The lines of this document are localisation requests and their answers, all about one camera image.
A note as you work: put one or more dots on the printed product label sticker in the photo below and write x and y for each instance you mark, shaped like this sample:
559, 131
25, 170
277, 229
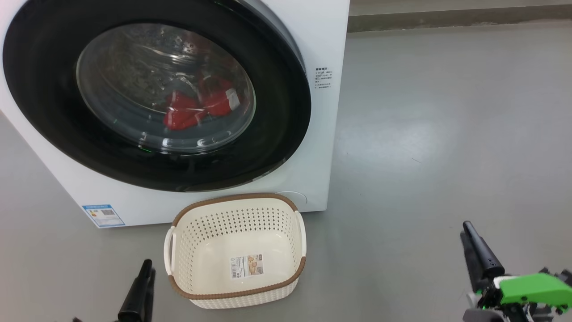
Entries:
246, 266

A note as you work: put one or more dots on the blue energy label sticker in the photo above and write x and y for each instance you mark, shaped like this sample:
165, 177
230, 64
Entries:
103, 216

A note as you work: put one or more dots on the red and white garment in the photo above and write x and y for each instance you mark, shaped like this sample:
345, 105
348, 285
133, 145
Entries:
183, 114

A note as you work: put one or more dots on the grey wall skirting strip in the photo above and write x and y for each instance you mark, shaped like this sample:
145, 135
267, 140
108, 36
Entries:
447, 18

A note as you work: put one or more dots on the white front-load washing machine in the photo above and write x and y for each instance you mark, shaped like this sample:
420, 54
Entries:
321, 134

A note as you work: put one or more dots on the cream perforated basket brown rim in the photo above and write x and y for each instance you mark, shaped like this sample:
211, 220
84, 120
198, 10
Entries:
210, 250

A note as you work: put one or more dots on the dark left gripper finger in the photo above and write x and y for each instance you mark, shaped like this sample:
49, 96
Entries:
134, 299
150, 295

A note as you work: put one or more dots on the round white drain filter cover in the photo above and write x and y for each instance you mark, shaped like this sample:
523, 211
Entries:
295, 199

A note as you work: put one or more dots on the small printed text label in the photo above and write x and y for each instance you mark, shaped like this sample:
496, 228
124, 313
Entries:
323, 78

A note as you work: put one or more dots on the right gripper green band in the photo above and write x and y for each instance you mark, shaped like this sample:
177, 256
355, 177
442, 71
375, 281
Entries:
532, 290

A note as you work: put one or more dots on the black round glass washer door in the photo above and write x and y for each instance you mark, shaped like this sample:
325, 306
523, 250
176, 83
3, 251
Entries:
44, 89

